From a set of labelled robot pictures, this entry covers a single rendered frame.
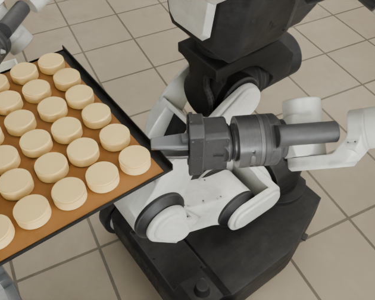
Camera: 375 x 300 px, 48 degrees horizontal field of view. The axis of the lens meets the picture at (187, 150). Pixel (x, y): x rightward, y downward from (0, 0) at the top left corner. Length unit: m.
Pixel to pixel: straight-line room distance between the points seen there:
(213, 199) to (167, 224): 0.24
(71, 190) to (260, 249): 0.87
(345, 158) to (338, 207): 1.09
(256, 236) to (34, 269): 0.78
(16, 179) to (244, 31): 0.44
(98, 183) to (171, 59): 1.76
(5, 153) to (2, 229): 0.14
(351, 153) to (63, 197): 0.44
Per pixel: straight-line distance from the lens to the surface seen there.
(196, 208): 1.17
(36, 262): 1.64
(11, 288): 1.45
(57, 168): 0.68
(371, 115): 0.69
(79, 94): 0.79
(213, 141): 0.67
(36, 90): 0.83
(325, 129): 0.68
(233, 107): 0.90
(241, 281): 1.35
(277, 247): 1.42
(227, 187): 1.29
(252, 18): 0.75
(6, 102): 0.82
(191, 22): 0.80
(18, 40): 1.05
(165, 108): 0.97
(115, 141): 0.70
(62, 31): 2.68
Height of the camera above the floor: 1.38
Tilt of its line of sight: 48 degrees down
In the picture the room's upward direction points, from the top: straight up
